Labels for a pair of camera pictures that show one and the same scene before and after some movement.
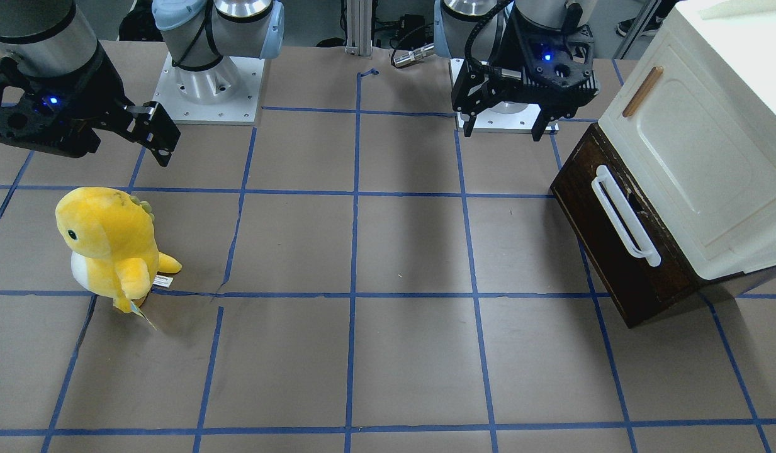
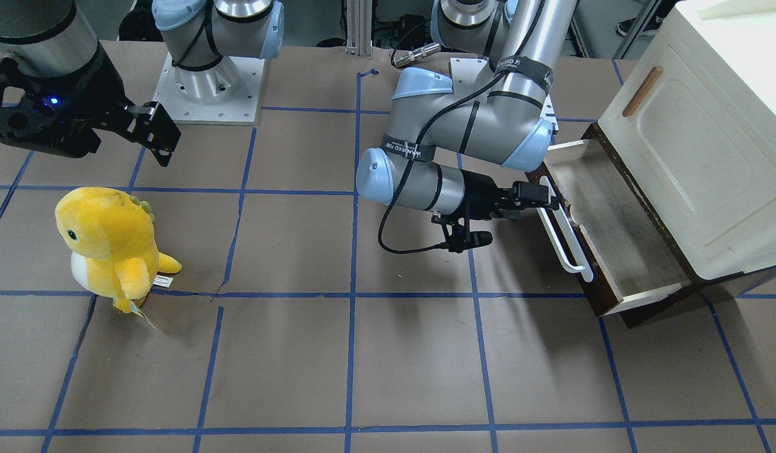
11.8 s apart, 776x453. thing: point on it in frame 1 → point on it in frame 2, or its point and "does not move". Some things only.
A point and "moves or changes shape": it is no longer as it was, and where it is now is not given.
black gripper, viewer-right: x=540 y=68 → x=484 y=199
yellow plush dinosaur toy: x=113 y=241 does not move
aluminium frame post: x=359 y=27 does not move
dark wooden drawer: x=649 y=275 moves or changes shape
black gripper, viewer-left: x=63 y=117 does not move
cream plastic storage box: x=702 y=118 does not move
